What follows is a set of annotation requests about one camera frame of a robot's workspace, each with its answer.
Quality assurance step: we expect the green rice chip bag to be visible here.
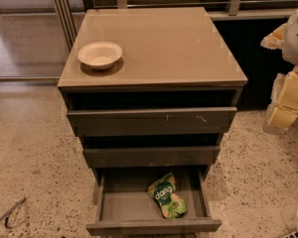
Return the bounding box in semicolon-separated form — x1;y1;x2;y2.
147;173;188;219

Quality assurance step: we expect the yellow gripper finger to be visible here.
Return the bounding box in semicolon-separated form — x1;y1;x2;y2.
263;103;298;135
260;23;286;50

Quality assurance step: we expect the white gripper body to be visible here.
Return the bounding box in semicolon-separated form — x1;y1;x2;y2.
271;65;298;110

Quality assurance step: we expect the bottom grey drawer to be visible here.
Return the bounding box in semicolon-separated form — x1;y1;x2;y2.
86;166;221;236

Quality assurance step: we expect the grey drawer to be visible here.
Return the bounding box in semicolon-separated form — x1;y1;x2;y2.
86;166;221;236
68;107;236;137
83;146;221;168

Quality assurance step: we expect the white paper bowl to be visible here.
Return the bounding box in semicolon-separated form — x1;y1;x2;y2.
77;42;122;70

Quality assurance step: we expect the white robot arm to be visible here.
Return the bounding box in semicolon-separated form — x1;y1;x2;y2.
260;8;298;134

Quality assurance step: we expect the grey rod on floor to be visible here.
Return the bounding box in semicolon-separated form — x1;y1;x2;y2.
0;196;26;222

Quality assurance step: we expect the middle grey drawer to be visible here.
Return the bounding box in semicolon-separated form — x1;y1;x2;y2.
83;146;221;168

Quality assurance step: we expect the grey drawer cabinet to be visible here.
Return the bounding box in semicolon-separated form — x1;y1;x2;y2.
57;6;249;238

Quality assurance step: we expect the top grey drawer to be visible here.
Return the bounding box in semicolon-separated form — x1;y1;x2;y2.
68;107;236;137

